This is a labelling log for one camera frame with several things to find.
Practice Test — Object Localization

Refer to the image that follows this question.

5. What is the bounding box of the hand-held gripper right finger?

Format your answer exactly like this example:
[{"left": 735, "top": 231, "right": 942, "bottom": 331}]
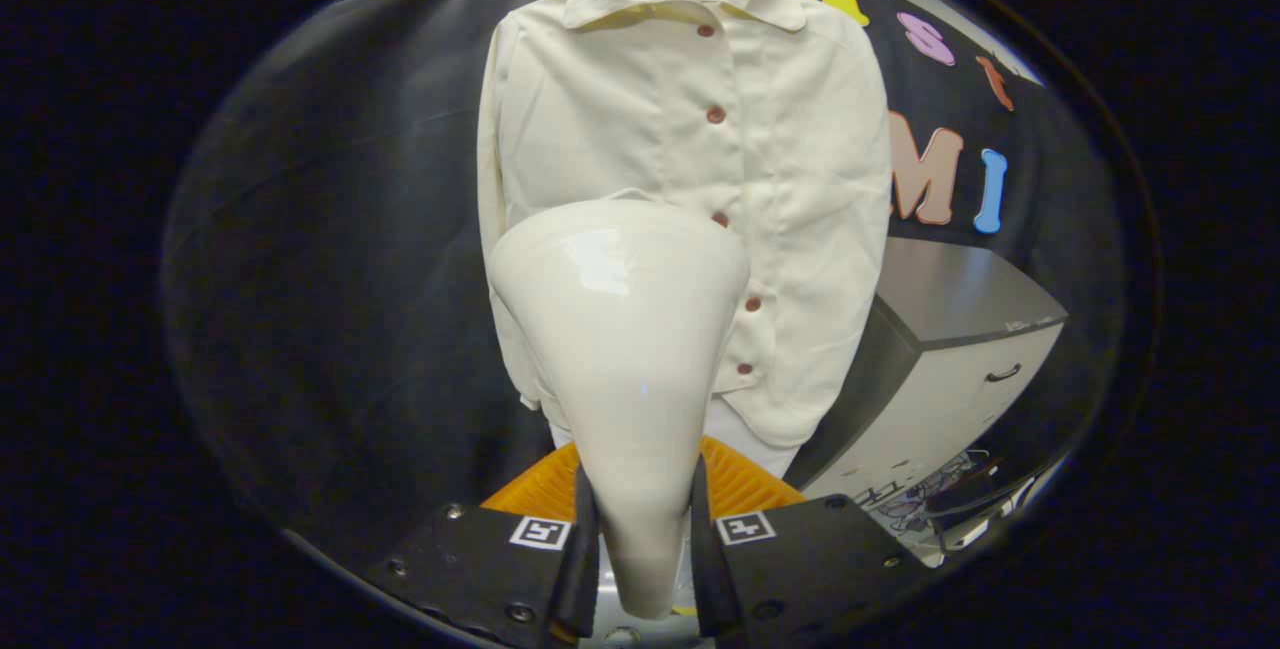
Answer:
[{"left": 690, "top": 435, "right": 932, "bottom": 646}]

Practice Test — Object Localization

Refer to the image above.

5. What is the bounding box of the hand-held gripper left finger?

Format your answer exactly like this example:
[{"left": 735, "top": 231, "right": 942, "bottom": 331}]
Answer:
[{"left": 365, "top": 439, "right": 601, "bottom": 648}]

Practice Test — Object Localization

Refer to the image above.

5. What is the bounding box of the white garment steamer head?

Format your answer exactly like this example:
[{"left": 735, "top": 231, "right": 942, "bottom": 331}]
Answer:
[{"left": 487, "top": 199, "right": 751, "bottom": 621}]

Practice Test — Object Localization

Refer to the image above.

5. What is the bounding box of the cream button-up shirt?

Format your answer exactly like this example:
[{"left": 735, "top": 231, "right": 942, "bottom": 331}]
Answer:
[{"left": 477, "top": 0, "right": 893, "bottom": 451}]

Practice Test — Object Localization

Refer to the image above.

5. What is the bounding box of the black box device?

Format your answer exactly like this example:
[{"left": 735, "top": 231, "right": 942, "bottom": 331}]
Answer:
[{"left": 925, "top": 469, "right": 1046, "bottom": 550}]

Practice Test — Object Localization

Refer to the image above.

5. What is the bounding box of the grey-topped white cabinet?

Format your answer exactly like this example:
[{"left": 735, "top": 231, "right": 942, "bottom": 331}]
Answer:
[{"left": 785, "top": 237, "right": 1069, "bottom": 541}]

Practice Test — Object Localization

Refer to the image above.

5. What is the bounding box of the black backdrop cloth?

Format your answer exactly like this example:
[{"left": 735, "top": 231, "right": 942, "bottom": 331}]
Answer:
[{"left": 160, "top": 0, "right": 1131, "bottom": 571}]

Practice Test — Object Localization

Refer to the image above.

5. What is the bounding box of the tangle of thin cables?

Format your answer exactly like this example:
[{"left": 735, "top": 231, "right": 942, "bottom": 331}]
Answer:
[{"left": 858, "top": 449, "right": 1001, "bottom": 536}]

